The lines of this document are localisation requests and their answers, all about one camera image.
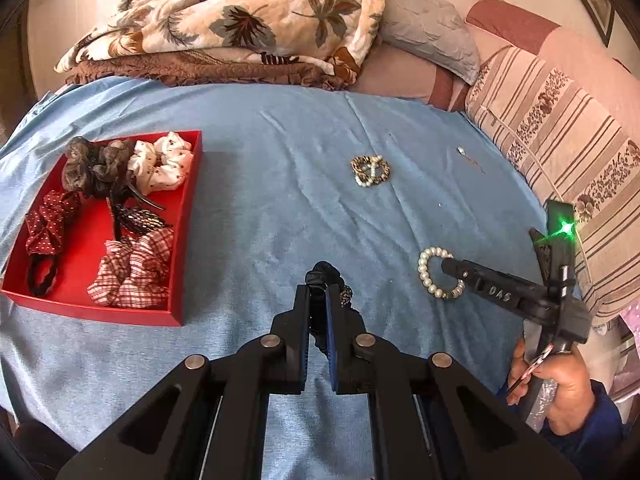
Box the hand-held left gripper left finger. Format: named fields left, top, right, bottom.
left=55, top=284, right=313, bottom=480

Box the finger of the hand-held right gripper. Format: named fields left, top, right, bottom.
left=440, top=257, right=542, bottom=318

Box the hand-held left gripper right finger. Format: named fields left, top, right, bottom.
left=325, top=284, right=583, bottom=480

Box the black sequined scrunchie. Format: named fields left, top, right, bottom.
left=306, top=261, right=355, bottom=356

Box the large pearl bracelet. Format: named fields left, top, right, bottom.
left=418, top=246, right=467, bottom=301

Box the red plaid scrunchie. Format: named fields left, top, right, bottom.
left=87, top=228, right=175, bottom=308

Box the rhinestone flower hair clip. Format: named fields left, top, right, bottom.
left=106, top=180, right=175, bottom=242

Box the white cherry print scrunchie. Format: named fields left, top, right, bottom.
left=126, top=131, right=194, bottom=197

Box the red cardboard box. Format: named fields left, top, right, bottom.
left=0, top=130, right=205, bottom=327

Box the grey organza scrunchie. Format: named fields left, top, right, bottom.
left=62, top=136, right=137, bottom=198

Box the black braided hair tie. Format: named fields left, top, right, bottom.
left=26, top=252, right=61, bottom=297

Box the red polka dot scrunchie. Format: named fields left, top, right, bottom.
left=25, top=190, right=83, bottom=256

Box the person's right forearm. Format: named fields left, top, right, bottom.
left=495, top=377, right=626, bottom=480

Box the person's right hand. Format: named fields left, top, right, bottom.
left=505, top=337, right=596, bottom=436

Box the striped floral pillow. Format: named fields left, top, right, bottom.
left=465, top=45, right=640, bottom=331

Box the pink bed sheet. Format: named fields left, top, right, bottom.
left=345, top=0, right=633, bottom=113

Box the grey pillow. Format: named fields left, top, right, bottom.
left=377, top=0, right=482, bottom=86

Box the brown quilted blanket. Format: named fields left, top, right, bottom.
left=64, top=47, right=358, bottom=92

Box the floral leaf print quilt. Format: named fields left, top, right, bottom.
left=54, top=0, right=388, bottom=73

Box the small pearl bracelet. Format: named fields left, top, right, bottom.
left=355, top=157, right=389, bottom=189

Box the gold pearl hair tie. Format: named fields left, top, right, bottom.
left=350, top=155, right=392, bottom=186

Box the dark framed wall picture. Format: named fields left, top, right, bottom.
left=552, top=0, right=616, bottom=48

